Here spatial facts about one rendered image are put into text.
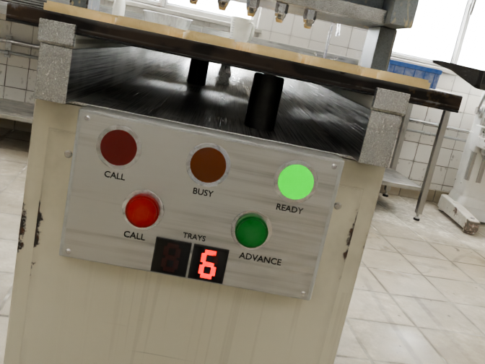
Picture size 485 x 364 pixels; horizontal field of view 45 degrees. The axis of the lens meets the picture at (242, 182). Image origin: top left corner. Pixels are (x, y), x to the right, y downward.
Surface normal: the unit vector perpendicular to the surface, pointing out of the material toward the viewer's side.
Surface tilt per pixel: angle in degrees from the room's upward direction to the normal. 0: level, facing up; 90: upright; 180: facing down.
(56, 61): 90
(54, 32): 90
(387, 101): 90
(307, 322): 90
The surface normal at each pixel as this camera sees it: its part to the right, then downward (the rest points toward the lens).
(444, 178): 0.12, 0.25
